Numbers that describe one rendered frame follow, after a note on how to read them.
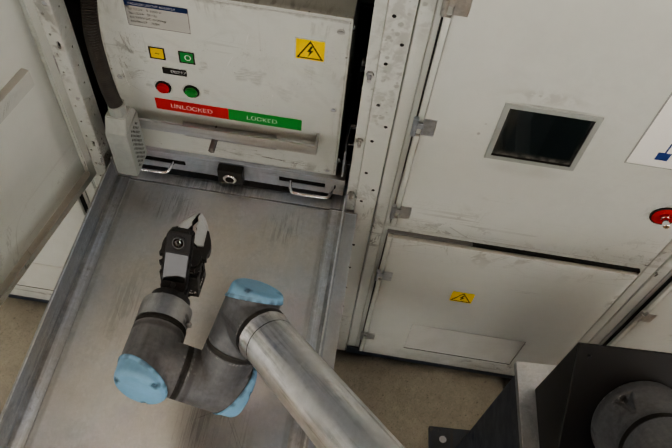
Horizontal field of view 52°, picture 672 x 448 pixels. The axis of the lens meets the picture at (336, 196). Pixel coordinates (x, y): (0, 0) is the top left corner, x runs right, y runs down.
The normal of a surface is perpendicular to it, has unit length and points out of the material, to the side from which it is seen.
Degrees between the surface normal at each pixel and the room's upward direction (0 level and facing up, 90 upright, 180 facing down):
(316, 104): 90
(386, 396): 0
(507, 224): 91
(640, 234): 90
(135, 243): 0
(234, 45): 90
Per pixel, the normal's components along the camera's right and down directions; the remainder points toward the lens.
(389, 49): -0.14, 0.81
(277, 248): 0.07, -0.57
